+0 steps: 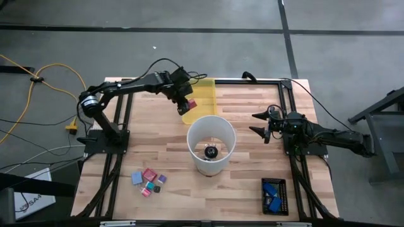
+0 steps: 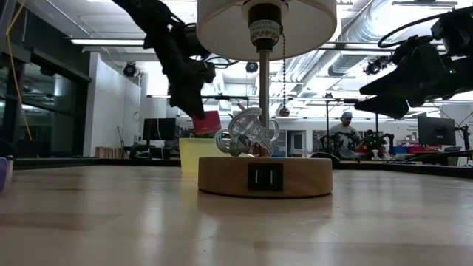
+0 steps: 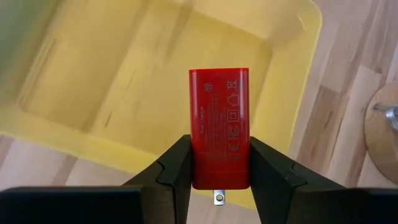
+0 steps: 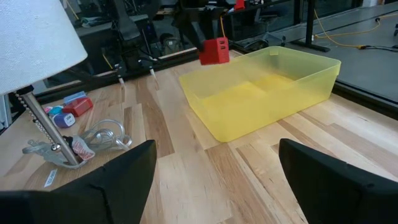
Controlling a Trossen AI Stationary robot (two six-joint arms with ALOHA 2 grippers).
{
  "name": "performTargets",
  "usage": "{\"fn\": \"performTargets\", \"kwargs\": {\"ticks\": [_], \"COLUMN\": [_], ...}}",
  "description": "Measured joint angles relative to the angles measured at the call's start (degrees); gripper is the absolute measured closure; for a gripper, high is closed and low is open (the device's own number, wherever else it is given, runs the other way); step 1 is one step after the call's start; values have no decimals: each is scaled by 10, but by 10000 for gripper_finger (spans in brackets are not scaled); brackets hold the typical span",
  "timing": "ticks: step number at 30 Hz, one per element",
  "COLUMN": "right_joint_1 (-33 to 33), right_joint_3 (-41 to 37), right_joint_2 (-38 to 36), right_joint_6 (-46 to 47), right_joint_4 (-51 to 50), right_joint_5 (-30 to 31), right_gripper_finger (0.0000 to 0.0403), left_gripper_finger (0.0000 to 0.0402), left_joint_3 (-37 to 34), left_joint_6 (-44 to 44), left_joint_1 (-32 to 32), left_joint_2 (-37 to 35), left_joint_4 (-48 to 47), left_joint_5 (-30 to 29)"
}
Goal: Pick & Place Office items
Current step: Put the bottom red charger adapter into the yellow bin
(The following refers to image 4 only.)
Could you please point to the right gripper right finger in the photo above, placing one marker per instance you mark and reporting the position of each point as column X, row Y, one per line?
column 335, row 196

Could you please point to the red box charger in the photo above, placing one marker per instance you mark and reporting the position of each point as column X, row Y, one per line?
column 77, row 107

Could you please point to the black metal stand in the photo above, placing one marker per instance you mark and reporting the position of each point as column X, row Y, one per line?
column 310, row 21

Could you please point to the red multi-port USB charger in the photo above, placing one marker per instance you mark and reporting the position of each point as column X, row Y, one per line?
column 214, row 51

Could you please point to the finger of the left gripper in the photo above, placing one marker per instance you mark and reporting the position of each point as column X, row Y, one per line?
column 199, row 35

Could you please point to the teal charger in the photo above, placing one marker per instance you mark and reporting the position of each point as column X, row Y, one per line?
column 56, row 110

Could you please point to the purple white charger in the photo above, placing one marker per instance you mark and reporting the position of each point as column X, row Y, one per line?
column 63, row 120

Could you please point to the red box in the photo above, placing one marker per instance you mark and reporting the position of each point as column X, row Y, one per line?
column 239, row 4

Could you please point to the olive backpack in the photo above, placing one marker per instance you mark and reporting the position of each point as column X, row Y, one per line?
column 171, row 45

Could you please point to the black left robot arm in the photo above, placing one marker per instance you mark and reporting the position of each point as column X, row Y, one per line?
column 127, row 28

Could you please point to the light blue charger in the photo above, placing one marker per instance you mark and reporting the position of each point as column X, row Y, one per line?
column 74, row 96

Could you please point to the white shade wooden table lamp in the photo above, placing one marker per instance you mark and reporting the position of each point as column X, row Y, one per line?
column 37, row 40

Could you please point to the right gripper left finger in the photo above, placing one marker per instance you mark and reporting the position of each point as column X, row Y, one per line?
column 93, row 196

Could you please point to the white standoff peg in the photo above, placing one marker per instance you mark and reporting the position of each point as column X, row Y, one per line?
column 153, row 74
column 122, row 81

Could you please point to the yellow translucent plastic bin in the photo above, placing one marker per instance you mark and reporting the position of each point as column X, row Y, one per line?
column 264, row 102

